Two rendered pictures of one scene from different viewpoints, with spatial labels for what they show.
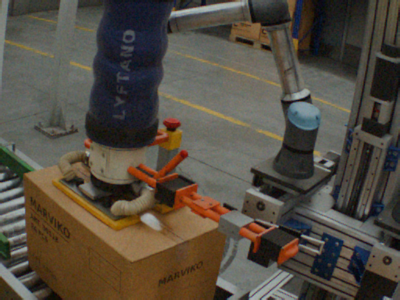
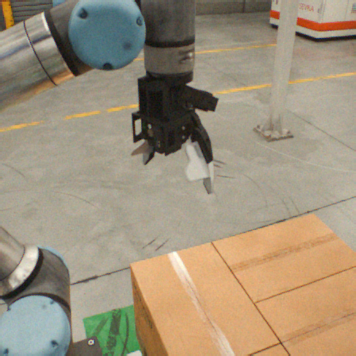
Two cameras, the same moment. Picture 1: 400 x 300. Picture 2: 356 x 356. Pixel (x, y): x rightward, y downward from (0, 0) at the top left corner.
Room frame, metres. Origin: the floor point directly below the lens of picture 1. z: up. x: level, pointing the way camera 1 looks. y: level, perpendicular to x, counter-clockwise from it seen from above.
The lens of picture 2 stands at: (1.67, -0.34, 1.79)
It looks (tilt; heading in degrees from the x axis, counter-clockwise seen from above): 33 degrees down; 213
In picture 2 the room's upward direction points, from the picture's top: straight up
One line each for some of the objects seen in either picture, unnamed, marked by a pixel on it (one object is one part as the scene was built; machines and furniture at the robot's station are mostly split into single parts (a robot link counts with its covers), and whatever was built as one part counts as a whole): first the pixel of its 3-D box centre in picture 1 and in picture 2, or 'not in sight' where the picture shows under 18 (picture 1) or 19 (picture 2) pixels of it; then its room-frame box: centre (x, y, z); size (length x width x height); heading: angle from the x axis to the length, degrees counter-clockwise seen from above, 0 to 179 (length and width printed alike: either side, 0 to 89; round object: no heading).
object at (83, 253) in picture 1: (114, 248); not in sight; (1.52, 0.23, 0.75); 0.60 x 0.40 x 0.40; 50
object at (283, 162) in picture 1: (296, 156); not in sight; (1.75, -0.33, 1.09); 0.15 x 0.15 x 0.10
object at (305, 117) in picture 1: (302, 124); not in sight; (1.75, -0.33, 1.20); 0.13 x 0.12 x 0.14; 178
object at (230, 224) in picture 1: (235, 225); not in sight; (1.24, -0.12, 1.07); 0.07 x 0.07 x 0.04; 52
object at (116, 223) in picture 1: (93, 195); not in sight; (1.45, 0.30, 0.97); 0.34 x 0.10 x 0.05; 52
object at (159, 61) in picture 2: not in sight; (171, 57); (1.19, -0.65, 1.63); 0.08 x 0.08 x 0.05
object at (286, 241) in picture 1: (276, 245); not in sight; (1.15, -0.22, 1.08); 0.08 x 0.07 x 0.05; 52
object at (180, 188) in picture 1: (176, 191); not in sight; (1.37, 0.05, 1.08); 0.10 x 0.08 x 0.06; 142
